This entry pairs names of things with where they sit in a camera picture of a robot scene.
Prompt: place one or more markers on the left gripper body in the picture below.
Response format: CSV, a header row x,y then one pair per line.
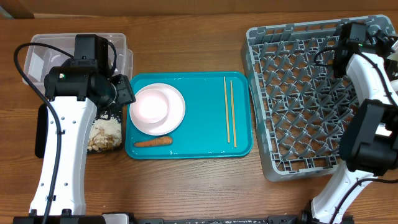
x,y
124,93

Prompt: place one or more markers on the teal plastic serving tray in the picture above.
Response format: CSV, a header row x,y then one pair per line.
x,y
202,133

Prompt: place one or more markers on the grey dishwasher rack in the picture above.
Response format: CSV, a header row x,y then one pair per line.
x,y
301,108

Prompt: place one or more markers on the clear plastic bin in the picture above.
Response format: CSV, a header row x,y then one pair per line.
x,y
40,60

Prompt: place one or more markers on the black plastic tray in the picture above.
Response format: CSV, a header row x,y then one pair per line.
x,y
42,127

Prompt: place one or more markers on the large white bowl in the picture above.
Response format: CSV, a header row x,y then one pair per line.
x,y
393,70

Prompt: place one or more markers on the cardboard box wall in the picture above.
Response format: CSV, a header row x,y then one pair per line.
x,y
30,8

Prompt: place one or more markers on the white rice pile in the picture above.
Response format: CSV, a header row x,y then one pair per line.
x,y
112,127

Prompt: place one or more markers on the pink plate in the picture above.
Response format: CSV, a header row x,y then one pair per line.
x,y
174,118

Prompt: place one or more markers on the orange carrot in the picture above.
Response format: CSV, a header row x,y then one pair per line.
x,y
161,141

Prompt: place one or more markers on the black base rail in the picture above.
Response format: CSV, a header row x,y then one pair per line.
x,y
128,218

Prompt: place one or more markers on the peanut shells pile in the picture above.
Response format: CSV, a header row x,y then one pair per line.
x,y
100,141

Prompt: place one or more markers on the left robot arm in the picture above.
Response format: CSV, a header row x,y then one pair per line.
x,y
75,94

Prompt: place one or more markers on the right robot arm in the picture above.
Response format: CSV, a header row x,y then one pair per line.
x,y
368,147

